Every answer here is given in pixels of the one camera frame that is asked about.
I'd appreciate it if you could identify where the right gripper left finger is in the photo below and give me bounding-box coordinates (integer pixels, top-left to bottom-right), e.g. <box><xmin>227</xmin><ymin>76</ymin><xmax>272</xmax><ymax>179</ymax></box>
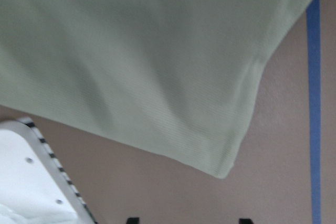
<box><xmin>126</xmin><ymin>217</ymin><xmax>139</xmax><ymax>224</ymax></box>

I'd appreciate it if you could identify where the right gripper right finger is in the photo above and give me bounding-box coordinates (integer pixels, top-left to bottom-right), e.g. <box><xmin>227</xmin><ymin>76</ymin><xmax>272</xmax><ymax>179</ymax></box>
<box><xmin>238</xmin><ymin>218</ymin><xmax>253</xmax><ymax>224</ymax></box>

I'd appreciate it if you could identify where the olive green long-sleeve shirt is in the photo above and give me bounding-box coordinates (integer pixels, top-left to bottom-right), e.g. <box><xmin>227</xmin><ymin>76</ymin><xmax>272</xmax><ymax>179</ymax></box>
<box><xmin>1</xmin><ymin>0</ymin><xmax>312</xmax><ymax>179</ymax></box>

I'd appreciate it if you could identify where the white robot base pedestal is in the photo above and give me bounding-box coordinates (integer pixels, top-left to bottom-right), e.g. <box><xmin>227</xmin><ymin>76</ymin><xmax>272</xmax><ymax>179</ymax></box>
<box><xmin>1</xmin><ymin>118</ymin><xmax>97</xmax><ymax>223</ymax></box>

